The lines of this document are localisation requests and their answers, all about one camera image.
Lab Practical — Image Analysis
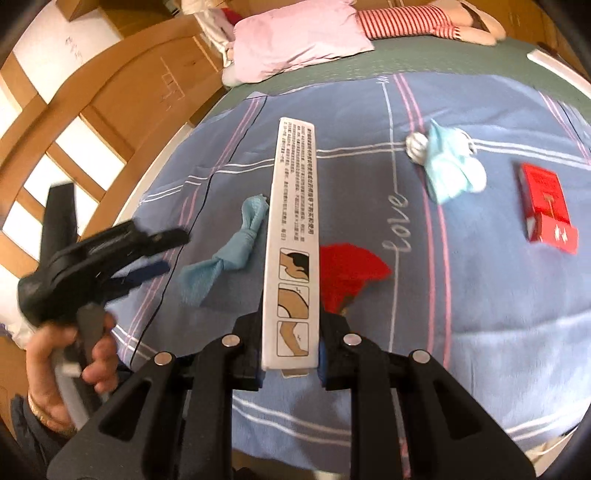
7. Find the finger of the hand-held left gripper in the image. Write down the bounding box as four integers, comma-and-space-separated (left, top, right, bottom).
111, 260, 170, 297
133, 227, 191, 258

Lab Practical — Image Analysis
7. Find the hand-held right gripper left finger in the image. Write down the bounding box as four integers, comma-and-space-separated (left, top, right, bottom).
46, 314, 266, 480

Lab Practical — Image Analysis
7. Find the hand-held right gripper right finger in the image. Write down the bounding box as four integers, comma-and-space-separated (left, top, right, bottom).
318, 311, 536, 480

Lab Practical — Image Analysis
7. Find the long white cardboard box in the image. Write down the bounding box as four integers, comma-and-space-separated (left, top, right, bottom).
261, 117, 321, 379

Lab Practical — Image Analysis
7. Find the person's left forearm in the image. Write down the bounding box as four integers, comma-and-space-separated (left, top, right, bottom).
9, 394, 77, 480

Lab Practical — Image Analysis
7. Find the person's left hand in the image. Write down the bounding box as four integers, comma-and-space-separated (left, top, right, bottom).
25, 313, 121, 437

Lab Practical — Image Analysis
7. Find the knotted blue cloth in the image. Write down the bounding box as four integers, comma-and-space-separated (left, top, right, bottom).
178, 194, 270, 306

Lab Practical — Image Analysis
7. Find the red cloth item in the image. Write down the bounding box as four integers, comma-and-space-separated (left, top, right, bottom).
318, 243, 393, 317

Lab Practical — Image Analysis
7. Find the blue plaid blanket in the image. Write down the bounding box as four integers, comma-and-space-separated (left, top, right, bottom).
108, 71, 591, 476

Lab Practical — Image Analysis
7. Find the light blue face mask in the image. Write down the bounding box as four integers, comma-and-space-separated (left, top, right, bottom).
425, 119, 488, 206

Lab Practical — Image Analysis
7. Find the bundle of clothes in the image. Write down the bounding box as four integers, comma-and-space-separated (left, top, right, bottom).
182, 0, 238, 65

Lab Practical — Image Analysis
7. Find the crumpled white paper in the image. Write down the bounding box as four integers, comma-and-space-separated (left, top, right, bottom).
405, 131, 430, 164

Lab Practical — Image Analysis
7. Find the pink pillow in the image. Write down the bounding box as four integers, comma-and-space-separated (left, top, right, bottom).
222, 0, 375, 86

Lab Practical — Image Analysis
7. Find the red cardboard box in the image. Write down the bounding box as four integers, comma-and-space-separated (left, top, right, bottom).
517, 162, 579, 256

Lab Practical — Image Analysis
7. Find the green bed sheet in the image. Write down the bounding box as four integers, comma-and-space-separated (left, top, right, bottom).
187, 36, 591, 127

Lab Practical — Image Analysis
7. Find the doll in striped clothes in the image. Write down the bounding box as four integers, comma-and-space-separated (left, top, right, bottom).
358, 0, 507, 45

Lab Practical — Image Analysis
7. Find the wooden cabinet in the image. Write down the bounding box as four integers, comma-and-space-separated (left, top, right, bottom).
462, 0, 591, 51

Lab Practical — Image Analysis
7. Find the gold bracelet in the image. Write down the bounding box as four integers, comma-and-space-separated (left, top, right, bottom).
27, 390, 77, 435

